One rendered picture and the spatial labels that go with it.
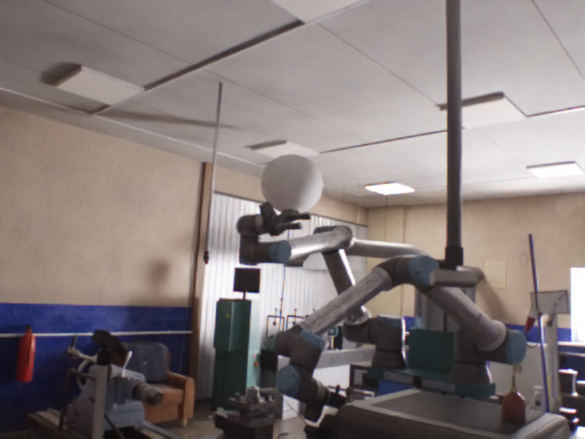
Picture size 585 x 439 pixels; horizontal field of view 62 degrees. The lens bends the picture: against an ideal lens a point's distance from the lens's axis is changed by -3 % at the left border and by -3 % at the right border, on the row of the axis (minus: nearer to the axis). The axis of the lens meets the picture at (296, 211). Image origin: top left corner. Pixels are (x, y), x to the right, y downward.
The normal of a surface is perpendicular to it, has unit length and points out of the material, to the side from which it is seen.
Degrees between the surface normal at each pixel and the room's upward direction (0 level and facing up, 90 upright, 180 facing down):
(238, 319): 90
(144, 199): 90
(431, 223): 90
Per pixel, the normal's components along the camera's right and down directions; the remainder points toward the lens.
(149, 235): 0.74, -0.06
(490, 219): -0.67, -0.15
